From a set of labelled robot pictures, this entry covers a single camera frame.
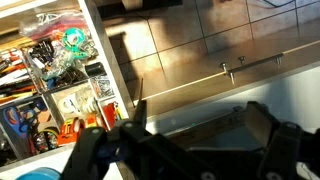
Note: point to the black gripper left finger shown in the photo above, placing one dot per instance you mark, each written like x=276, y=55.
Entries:
x=96, y=148

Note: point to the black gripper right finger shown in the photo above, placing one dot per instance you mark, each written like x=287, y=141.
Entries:
x=281, y=142

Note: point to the orange tape roll dispenser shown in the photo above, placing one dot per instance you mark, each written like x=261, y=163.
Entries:
x=70, y=131

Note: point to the blue round bowl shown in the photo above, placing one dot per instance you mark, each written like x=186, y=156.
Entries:
x=42, y=173

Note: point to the white wooden open drawer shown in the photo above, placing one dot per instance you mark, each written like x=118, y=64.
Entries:
x=69, y=87

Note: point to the green tape dispenser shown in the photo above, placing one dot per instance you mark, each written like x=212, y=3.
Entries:
x=72, y=39

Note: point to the blue handled scissors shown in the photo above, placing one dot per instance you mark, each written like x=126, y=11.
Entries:
x=23, y=119

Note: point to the metal cabinet door handle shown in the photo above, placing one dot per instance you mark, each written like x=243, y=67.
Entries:
x=231, y=72

